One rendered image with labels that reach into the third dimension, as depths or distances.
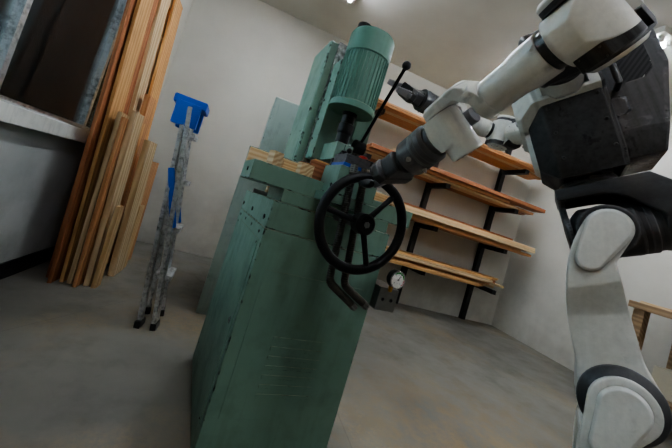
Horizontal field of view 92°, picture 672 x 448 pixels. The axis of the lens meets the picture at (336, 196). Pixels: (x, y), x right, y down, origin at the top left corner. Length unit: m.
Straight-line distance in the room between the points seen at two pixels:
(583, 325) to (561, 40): 0.60
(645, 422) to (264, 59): 3.61
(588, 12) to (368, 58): 0.81
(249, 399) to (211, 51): 3.22
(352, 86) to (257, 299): 0.79
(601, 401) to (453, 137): 0.59
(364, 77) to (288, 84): 2.51
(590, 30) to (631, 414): 0.68
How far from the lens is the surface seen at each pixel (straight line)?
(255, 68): 3.72
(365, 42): 1.29
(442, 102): 0.67
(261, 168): 0.98
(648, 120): 0.96
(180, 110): 1.83
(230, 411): 1.21
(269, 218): 1.00
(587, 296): 0.91
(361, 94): 1.22
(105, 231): 2.32
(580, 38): 0.58
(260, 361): 1.14
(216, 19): 3.89
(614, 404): 0.91
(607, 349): 0.94
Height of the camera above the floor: 0.81
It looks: 3 degrees up
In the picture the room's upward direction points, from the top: 17 degrees clockwise
